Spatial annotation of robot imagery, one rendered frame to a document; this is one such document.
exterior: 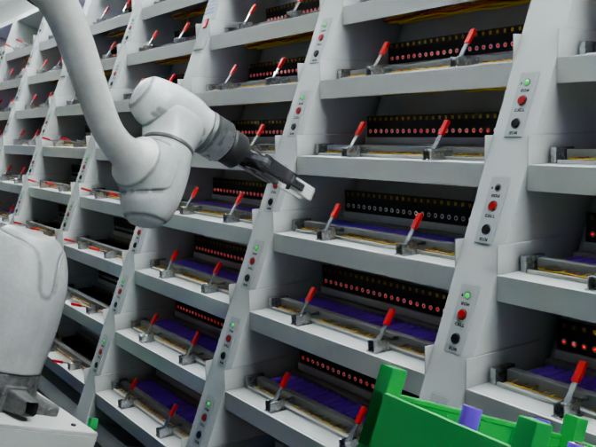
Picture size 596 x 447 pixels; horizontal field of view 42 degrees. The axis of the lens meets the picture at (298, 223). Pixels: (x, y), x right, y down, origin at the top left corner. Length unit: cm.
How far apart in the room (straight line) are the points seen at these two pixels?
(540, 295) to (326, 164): 70
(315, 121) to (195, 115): 51
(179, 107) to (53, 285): 42
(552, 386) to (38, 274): 83
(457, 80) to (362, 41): 50
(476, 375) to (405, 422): 64
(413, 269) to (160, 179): 50
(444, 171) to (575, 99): 27
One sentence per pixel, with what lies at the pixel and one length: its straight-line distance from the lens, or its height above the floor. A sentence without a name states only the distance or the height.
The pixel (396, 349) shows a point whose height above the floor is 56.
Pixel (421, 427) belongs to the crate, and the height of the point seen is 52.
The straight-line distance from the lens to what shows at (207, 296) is 207.
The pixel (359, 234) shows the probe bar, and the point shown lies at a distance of 174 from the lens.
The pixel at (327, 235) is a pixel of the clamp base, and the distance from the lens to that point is 175.
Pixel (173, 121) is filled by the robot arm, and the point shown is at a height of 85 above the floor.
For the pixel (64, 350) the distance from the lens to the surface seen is 298.
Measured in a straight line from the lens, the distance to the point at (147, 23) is 329.
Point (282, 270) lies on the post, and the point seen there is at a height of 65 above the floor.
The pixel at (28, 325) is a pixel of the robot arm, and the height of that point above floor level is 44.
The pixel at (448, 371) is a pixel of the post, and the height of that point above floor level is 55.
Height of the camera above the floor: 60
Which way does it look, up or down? 5 degrees up
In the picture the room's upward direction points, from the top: 17 degrees clockwise
